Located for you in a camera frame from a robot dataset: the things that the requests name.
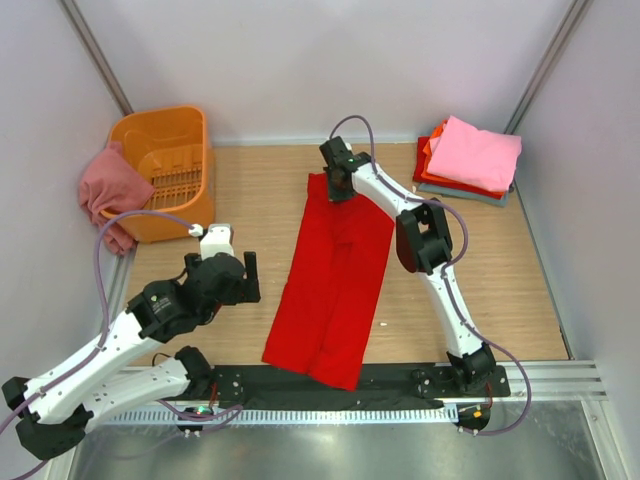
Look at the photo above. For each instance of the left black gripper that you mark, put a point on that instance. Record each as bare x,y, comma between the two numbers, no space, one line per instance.
250,279

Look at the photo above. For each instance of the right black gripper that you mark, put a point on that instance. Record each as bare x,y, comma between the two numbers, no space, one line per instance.
339,185

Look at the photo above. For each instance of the red t shirt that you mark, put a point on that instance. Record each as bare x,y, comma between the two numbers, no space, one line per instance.
421,176
323,322

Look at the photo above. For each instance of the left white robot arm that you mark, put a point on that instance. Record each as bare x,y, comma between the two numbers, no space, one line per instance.
57,409

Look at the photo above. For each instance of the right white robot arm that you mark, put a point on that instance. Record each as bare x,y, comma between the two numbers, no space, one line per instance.
423,247

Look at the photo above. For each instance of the folded red t shirt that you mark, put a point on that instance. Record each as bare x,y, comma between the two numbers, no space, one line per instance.
421,176

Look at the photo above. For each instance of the folded pink t shirt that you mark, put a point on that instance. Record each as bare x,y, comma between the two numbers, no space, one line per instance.
475,157

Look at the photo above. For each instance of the orange plastic basket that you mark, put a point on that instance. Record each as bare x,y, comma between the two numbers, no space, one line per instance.
169,148

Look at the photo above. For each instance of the folded grey t shirt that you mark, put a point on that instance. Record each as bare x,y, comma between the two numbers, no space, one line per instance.
501,201

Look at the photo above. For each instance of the dusty pink t shirt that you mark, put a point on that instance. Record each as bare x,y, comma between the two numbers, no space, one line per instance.
110,183

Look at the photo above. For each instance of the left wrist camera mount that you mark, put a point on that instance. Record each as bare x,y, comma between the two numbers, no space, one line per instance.
215,239

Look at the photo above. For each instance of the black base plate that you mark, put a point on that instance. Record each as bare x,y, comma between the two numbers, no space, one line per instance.
381,387

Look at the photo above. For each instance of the white slotted cable duct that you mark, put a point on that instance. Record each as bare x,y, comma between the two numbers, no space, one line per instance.
160,416

